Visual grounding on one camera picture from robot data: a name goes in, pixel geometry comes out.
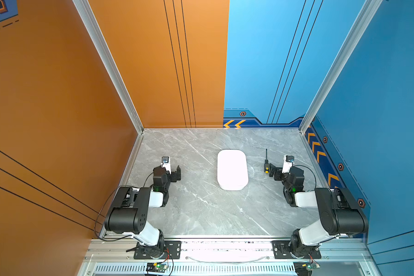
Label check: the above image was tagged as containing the green circuit board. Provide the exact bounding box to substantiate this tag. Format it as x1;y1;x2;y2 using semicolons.
146;263;169;275
294;263;321;276

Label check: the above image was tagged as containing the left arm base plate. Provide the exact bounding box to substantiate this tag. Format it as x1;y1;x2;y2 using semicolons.
133;240;182;260

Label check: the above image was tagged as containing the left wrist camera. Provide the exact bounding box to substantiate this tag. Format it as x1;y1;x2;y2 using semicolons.
161;156;171;173

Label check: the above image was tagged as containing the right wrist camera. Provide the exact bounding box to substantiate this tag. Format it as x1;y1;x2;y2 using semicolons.
282;155;294;174

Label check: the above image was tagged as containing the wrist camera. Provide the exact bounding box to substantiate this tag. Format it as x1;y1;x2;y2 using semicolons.
161;156;171;173
282;155;294;174

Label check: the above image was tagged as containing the white plastic bin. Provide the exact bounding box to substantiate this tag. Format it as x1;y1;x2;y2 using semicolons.
217;149;249;191

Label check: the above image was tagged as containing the right green circuit board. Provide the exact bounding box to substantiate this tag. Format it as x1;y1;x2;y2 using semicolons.
294;263;321;276

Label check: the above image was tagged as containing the left green circuit board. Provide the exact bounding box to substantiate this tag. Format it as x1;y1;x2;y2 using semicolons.
146;263;169;275

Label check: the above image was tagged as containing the aluminium front rail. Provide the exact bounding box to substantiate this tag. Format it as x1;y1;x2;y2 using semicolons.
83;237;373;263

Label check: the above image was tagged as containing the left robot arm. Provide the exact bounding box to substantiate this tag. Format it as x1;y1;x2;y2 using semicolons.
104;165;181;252

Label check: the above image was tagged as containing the black yellow screwdriver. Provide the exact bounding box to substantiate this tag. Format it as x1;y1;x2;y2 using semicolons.
264;149;270;174

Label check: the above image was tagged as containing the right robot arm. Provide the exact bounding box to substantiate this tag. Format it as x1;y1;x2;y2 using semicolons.
264;162;369;254

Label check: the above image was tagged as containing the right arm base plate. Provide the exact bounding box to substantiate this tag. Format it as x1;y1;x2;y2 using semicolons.
271;240;322;259

